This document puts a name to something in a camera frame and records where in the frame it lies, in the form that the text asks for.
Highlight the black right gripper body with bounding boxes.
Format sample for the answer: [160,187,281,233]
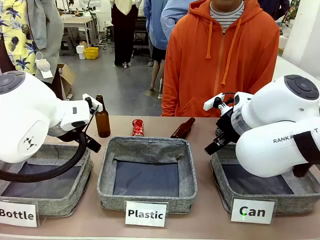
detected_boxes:
[215,105,243,145]

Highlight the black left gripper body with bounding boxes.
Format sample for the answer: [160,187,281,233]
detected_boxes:
[48,124,89,145]

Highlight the brown glass beer bottle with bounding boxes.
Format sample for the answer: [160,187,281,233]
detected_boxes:
[95,94,112,139]
[170,116,197,139]

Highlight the crushed red can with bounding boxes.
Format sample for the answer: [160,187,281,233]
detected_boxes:
[131,118,146,138]

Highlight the grey fabric basket bottle label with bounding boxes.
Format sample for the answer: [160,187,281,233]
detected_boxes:
[0,142,95,217]

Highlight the white Can sign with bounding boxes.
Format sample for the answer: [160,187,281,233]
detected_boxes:
[230,197,276,225]

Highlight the grey fabric basket plastic label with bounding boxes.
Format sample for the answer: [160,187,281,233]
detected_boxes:
[96,135,199,215]

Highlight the grey fabric basket can label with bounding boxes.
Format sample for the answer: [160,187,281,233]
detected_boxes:
[209,142,320,215]

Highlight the cardboard box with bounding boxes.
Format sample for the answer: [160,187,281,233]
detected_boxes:
[56,63,77,99]

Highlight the person in orange hoodie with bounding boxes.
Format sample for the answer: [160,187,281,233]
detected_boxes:
[160,0,281,119]

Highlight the white plastic bin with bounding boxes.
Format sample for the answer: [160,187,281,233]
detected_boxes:
[75,44,86,61]

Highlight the yellow plastic crate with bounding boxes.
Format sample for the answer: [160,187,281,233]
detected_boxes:
[83,46,100,61]

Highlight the white Plastic sign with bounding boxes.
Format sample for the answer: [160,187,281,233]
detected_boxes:
[124,200,168,229]

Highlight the grey step stool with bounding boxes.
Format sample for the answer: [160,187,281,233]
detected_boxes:
[59,34,76,57]

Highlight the white side table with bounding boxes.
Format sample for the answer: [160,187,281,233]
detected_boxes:
[275,54,320,85]

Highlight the white Bottle sign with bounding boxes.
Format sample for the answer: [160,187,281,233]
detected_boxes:
[0,200,40,229]

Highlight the person in yellow floral shirt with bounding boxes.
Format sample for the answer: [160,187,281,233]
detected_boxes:
[0,0,38,76]

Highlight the grey jacket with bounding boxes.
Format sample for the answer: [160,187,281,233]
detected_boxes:
[25,0,65,84]

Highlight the white workbench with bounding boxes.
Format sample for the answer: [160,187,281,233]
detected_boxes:
[61,15,94,49]

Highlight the person in black skirt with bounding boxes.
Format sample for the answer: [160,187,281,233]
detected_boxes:
[110,0,139,69]

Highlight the person in blue shirt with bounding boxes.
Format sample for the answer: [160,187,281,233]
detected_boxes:
[143,0,191,92]

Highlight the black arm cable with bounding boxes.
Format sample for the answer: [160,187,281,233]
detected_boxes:
[0,104,100,183]

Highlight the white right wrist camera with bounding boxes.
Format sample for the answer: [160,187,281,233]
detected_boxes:
[203,92,226,111]

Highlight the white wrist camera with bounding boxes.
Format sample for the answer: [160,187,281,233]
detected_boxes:
[203,92,226,111]
[82,93,104,113]

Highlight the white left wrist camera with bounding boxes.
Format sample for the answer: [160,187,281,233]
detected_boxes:
[82,93,104,113]

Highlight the black cable sleeve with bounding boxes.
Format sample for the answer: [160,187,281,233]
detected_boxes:
[291,129,320,179]

